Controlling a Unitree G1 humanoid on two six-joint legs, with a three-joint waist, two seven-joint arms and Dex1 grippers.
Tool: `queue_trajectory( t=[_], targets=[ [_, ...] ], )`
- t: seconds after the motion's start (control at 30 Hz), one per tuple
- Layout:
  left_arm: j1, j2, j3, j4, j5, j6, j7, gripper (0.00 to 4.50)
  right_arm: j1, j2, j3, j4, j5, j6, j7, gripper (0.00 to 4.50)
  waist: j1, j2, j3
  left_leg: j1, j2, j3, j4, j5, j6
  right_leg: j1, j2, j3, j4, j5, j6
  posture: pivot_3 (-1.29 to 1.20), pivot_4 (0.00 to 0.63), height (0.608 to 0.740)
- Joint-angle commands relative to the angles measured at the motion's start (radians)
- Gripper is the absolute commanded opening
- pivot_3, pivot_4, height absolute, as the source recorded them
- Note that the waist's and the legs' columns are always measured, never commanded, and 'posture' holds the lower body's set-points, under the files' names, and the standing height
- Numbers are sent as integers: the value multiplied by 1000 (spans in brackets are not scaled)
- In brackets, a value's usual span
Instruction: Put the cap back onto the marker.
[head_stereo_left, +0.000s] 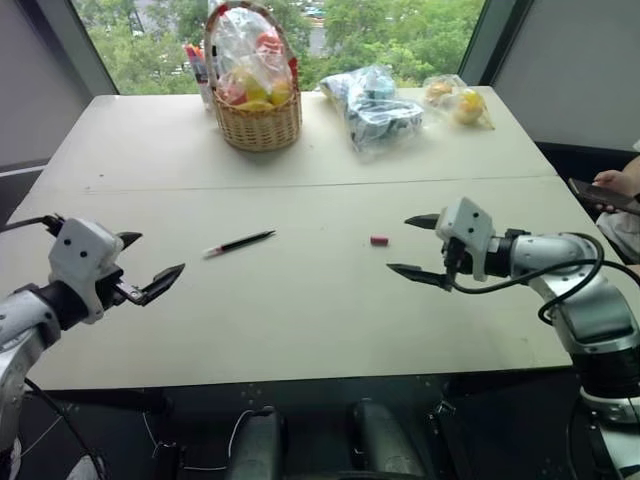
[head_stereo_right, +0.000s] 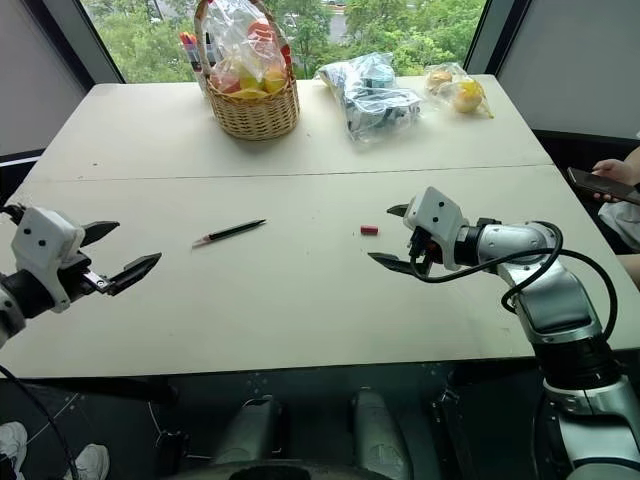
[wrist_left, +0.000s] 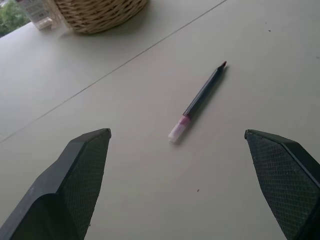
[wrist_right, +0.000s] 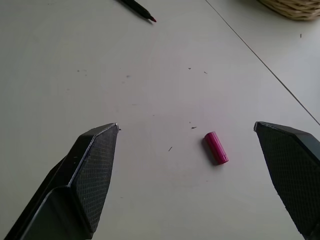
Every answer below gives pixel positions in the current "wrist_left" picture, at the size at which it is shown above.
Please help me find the woven wicker basket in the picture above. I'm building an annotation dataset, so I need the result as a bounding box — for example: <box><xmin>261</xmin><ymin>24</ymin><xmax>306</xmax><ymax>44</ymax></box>
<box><xmin>51</xmin><ymin>0</ymin><xmax>150</xmax><ymax>35</ymax></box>

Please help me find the black pen with pink end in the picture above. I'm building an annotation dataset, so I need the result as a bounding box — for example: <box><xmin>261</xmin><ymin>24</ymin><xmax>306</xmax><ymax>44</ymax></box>
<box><xmin>167</xmin><ymin>60</ymin><xmax>228</xmax><ymax>144</ymax></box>

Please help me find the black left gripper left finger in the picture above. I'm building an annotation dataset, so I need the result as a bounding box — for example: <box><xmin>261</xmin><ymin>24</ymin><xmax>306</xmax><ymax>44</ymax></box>
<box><xmin>0</xmin><ymin>128</ymin><xmax>112</xmax><ymax>240</ymax></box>

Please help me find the clear plastic box with label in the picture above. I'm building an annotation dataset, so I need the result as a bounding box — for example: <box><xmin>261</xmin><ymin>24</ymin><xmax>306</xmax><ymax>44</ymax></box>
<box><xmin>15</xmin><ymin>0</ymin><xmax>61</xmax><ymax>31</ymax></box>

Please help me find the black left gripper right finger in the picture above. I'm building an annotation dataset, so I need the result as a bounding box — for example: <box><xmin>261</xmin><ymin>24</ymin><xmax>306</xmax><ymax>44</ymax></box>
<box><xmin>244</xmin><ymin>129</ymin><xmax>320</xmax><ymax>240</ymax></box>

